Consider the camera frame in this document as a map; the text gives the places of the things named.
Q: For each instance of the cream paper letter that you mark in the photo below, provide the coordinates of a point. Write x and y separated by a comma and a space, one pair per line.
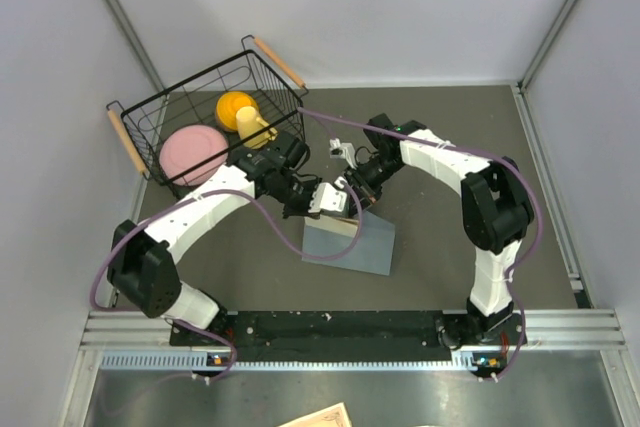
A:
335, 225

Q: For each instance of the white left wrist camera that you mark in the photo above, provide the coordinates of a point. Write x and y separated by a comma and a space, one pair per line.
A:
328, 200

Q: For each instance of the pale yellow mug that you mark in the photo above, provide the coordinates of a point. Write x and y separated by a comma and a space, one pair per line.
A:
253, 130

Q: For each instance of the black wire dish basket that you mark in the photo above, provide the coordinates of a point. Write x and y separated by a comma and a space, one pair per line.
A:
256, 70

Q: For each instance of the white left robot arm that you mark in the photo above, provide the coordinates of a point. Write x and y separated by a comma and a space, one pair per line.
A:
143, 262

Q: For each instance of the grey blue envelope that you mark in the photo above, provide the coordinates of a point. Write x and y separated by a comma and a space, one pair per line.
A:
371, 254

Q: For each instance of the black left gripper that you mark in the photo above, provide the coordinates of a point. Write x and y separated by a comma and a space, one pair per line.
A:
303, 210

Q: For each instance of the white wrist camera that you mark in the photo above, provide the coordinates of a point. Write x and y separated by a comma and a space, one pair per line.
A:
343, 150
328, 200

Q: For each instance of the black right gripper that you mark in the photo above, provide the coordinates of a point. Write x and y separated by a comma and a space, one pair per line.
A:
355, 179

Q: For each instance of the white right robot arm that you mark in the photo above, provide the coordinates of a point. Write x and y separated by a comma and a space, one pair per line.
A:
496, 213

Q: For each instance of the orange bowl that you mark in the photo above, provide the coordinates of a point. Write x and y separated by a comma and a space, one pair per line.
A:
227, 107

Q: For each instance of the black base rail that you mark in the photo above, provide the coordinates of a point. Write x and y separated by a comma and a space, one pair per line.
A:
362, 335

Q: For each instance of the grey slotted cable duct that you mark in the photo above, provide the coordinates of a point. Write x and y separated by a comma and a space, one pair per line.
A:
204, 361

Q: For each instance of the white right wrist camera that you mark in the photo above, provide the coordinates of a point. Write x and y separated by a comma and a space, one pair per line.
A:
343, 150

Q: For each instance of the brown patterned paper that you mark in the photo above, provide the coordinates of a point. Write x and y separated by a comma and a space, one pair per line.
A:
332, 416

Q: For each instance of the pink plate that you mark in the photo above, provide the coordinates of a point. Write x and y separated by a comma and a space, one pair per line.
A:
192, 154

